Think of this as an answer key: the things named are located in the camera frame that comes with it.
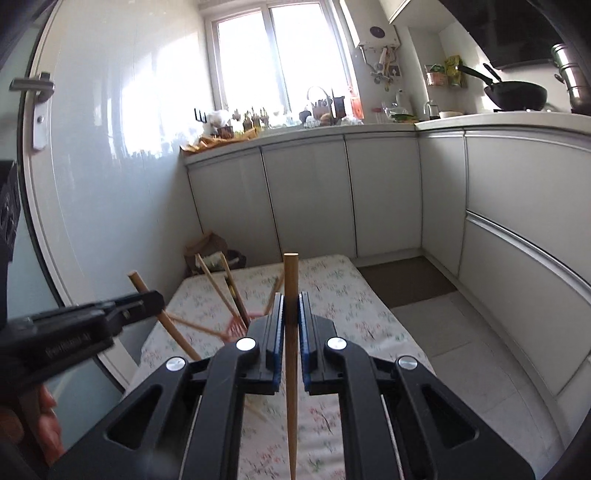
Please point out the black wok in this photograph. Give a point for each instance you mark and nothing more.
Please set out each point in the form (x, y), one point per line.
(517, 94)

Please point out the steel stock pot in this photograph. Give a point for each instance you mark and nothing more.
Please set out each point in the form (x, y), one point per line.
(572, 78)

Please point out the person's left hand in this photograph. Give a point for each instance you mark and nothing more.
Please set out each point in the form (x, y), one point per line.
(48, 424)

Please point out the kitchen window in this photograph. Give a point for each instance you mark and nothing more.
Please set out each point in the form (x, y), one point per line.
(244, 60)

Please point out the floral tablecloth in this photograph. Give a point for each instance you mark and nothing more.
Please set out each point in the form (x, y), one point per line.
(332, 295)

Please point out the metal kitchen faucet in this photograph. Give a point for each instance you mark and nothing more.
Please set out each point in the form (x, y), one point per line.
(318, 90)

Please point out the dark floor mat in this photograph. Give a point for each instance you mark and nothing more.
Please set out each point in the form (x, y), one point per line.
(406, 281)

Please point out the orange bottle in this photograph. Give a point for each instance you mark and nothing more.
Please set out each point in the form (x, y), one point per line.
(357, 108)

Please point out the brown paper bag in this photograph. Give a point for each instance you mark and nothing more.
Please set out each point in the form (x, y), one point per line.
(203, 253)

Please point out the thin pale wooden stick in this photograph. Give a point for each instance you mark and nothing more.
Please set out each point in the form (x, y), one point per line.
(274, 293)

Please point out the white water heater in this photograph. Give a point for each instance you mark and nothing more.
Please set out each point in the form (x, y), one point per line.
(376, 33)

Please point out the dark range hood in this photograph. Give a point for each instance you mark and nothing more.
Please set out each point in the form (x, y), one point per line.
(508, 32)

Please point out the yellow packets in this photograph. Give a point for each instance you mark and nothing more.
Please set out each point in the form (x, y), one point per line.
(217, 141)

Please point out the white jug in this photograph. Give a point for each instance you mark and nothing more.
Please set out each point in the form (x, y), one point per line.
(402, 101)

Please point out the row of condiment bottles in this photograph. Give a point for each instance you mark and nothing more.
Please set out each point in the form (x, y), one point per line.
(251, 121)

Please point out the glass jar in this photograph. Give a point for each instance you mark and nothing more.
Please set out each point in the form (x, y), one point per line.
(431, 110)

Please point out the dark knife block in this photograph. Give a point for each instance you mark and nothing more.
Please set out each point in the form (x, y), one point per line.
(339, 107)

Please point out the thick wooden chopstick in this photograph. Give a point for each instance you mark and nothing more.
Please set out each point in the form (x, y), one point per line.
(291, 277)
(180, 333)

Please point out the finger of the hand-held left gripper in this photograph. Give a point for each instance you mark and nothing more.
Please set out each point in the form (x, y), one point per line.
(138, 309)

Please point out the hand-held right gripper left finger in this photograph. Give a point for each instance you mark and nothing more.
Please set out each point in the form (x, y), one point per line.
(277, 323)

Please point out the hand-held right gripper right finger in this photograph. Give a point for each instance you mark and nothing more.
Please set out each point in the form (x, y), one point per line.
(304, 332)

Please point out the water heater pipes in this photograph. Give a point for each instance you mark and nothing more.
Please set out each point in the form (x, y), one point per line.
(383, 64)

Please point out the white wall cabinet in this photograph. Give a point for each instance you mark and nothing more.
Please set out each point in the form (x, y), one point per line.
(415, 9)

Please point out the thin wooden chopstick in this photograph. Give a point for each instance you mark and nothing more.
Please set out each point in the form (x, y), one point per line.
(227, 272)
(214, 287)

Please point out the white framed glass door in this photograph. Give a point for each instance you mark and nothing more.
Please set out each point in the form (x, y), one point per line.
(39, 207)

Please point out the green packet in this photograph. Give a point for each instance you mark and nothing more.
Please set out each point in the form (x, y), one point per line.
(455, 71)

